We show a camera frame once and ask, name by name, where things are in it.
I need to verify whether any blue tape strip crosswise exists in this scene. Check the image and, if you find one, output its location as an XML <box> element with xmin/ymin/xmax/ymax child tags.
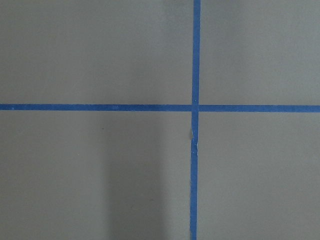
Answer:
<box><xmin>0</xmin><ymin>103</ymin><xmax>320</xmax><ymax>113</ymax></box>

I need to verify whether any blue tape strip lengthwise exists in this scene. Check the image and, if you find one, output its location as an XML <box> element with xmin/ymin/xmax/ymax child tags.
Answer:
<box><xmin>189</xmin><ymin>0</ymin><xmax>201</xmax><ymax>240</ymax></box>

